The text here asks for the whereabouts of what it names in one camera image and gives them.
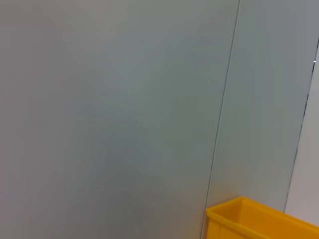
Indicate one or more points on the yellow plastic storage bin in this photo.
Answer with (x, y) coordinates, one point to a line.
(249, 219)

